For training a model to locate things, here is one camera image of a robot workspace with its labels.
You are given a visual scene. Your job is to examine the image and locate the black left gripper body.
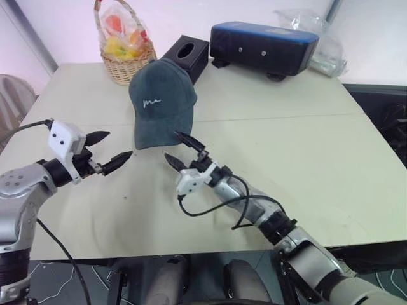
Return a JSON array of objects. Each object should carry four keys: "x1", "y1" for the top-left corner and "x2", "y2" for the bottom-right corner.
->
[{"x1": 71, "y1": 147, "x2": 106, "y2": 179}]

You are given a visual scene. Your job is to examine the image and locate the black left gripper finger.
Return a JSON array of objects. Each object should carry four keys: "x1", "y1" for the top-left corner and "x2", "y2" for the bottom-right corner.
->
[
  {"x1": 101, "y1": 151, "x2": 134, "y2": 176},
  {"x1": 84, "y1": 130, "x2": 111, "y2": 148}
]

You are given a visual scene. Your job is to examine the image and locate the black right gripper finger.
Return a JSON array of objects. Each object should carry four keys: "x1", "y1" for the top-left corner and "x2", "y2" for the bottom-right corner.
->
[
  {"x1": 163, "y1": 152, "x2": 189, "y2": 175},
  {"x1": 173, "y1": 130, "x2": 207, "y2": 153}
]

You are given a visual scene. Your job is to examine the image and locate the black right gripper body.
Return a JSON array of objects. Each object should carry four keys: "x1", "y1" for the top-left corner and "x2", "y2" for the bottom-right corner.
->
[{"x1": 189, "y1": 149, "x2": 214, "y2": 173}]

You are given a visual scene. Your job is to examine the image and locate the dark green baseball cap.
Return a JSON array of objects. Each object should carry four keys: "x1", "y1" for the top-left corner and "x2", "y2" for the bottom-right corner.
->
[{"x1": 128, "y1": 58, "x2": 197, "y2": 151}]

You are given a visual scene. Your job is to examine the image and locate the black tissue box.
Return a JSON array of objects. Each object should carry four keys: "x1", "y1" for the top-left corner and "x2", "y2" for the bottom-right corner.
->
[{"x1": 160, "y1": 35, "x2": 210, "y2": 85}]

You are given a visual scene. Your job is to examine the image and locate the beige chair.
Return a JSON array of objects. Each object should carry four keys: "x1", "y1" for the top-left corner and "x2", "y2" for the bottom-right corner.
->
[{"x1": 0, "y1": 74, "x2": 37, "y2": 150}]

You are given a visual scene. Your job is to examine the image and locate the clear plastic bag of fruit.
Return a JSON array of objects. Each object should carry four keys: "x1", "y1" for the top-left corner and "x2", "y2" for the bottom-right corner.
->
[{"x1": 97, "y1": 0, "x2": 154, "y2": 59}]

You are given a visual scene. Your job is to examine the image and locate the blue and black case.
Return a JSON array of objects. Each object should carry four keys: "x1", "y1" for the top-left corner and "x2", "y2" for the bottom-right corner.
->
[{"x1": 209, "y1": 21, "x2": 320, "y2": 83}]

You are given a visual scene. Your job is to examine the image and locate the black metal bar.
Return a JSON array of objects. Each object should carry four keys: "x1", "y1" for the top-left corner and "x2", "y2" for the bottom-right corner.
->
[{"x1": 106, "y1": 269, "x2": 128, "y2": 305}]

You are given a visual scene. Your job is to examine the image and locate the crumpled clear plastic bag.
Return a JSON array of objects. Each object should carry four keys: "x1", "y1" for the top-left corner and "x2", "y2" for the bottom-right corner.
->
[{"x1": 273, "y1": 8, "x2": 350, "y2": 79}]

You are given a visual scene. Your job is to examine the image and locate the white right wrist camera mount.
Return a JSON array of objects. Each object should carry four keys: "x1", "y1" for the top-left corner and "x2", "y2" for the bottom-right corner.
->
[{"x1": 175, "y1": 161, "x2": 221, "y2": 197}]

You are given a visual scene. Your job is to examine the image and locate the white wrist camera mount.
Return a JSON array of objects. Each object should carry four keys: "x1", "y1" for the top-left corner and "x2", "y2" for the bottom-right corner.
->
[
  {"x1": 175, "y1": 161, "x2": 221, "y2": 197},
  {"x1": 47, "y1": 119, "x2": 87, "y2": 186}
]

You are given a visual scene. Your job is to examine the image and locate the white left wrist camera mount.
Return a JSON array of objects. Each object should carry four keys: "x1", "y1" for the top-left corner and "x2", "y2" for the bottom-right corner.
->
[{"x1": 47, "y1": 119, "x2": 87, "y2": 186}]

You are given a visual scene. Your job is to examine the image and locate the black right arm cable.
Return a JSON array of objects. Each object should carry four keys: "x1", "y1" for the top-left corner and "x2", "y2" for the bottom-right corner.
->
[{"x1": 177, "y1": 171, "x2": 287, "y2": 232}]

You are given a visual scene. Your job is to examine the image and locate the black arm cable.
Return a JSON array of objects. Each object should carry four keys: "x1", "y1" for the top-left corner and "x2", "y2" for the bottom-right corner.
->
[
  {"x1": 0, "y1": 119, "x2": 88, "y2": 305},
  {"x1": 177, "y1": 171, "x2": 287, "y2": 232}
]

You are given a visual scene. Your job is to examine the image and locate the wicker basket with handle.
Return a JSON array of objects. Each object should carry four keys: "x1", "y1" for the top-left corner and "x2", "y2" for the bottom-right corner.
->
[{"x1": 93, "y1": 0, "x2": 158, "y2": 86}]

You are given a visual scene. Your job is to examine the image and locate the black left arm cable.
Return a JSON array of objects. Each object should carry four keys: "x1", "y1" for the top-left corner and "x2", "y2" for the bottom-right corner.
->
[{"x1": 0, "y1": 119, "x2": 88, "y2": 305}]

